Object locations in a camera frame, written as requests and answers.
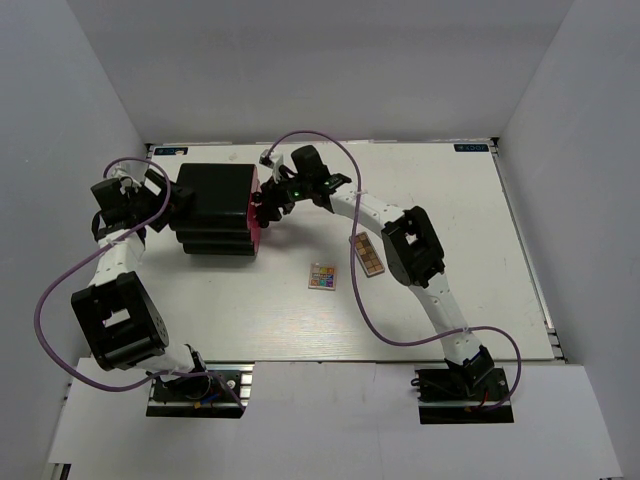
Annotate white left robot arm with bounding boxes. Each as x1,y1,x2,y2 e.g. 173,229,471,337
71,169,212,399

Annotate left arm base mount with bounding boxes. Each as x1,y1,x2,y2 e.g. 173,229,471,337
146,363,254,419

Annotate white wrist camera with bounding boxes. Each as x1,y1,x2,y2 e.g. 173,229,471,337
259,149,284,184
107,160,166,202

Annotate long brown eyeshadow palette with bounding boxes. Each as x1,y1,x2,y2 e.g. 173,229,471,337
349,231,385,278

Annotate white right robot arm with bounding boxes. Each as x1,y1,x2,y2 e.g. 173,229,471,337
257,145,494,399

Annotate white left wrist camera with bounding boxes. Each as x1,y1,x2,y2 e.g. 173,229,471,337
107,160,166,202

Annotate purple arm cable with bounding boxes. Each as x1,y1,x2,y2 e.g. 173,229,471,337
264,130,522,412
33,158,249,412

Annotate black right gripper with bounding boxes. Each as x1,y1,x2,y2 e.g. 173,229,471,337
255,170,311,223

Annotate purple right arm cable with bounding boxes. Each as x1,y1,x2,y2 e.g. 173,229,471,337
264,130,522,412

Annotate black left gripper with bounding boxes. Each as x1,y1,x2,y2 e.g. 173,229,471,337
128,169,194,232

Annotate colourful glitter eyeshadow palette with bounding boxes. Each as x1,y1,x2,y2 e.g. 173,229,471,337
308,263,337,291

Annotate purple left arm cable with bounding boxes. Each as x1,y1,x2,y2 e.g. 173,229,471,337
33,158,249,412

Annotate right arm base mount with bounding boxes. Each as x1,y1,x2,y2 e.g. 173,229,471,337
411,368,514,425

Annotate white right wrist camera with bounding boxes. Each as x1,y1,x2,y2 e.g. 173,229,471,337
259,149,284,184

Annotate pink black makeup drawer organizer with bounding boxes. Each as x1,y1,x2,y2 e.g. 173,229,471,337
169,163,261,257

